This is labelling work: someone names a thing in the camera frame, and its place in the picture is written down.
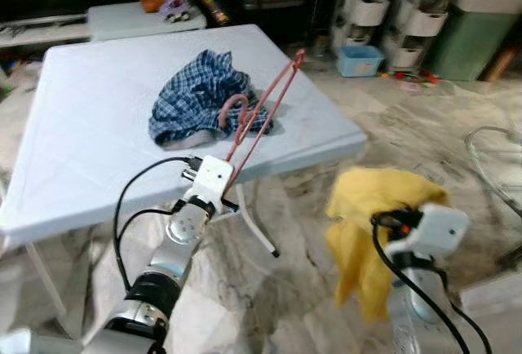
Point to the yellow shirt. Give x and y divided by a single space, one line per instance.
359 207

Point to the pink plastic hanger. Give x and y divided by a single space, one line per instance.
300 59

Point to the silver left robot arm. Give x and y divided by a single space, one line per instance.
183 232

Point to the blue plaid shirt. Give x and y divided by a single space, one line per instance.
196 93

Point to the white folding table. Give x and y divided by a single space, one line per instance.
98 126

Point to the light blue plastic basket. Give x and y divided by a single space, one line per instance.
359 60

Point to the white toy car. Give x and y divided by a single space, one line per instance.
181 11

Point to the green white storage bin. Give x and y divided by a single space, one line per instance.
473 36

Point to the grey drawer storage rack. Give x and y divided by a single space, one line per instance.
363 7
420 19

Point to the small white table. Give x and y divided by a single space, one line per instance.
122 21

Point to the white low shelf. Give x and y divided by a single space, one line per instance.
41 32

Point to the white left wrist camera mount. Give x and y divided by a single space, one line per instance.
212 179

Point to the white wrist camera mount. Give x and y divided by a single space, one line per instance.
212 179
440 232

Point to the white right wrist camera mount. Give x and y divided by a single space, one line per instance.
440 232

